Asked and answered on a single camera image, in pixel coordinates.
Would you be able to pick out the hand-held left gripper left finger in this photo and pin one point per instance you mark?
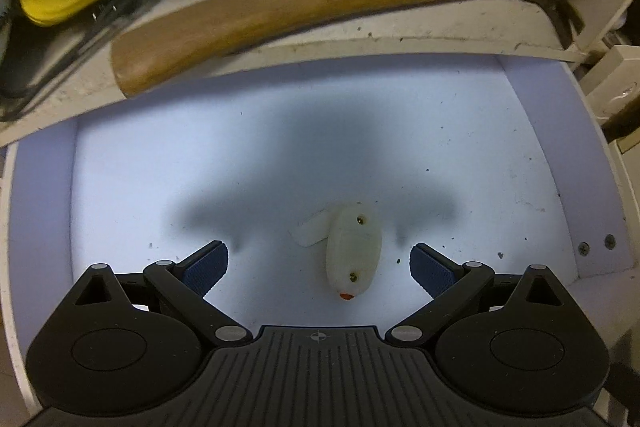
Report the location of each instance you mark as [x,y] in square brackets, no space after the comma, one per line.
[206,268]

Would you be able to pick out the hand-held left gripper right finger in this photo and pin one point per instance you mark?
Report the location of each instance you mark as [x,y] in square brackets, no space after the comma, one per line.
[431,271]

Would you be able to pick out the white plastic switch with screws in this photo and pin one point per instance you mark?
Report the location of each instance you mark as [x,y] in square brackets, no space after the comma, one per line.
[353,248]

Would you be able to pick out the white drawer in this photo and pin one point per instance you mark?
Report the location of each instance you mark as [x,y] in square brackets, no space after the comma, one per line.
[200,167]

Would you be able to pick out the beige plastic box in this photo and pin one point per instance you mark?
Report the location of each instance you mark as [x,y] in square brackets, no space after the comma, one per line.
[615,79]

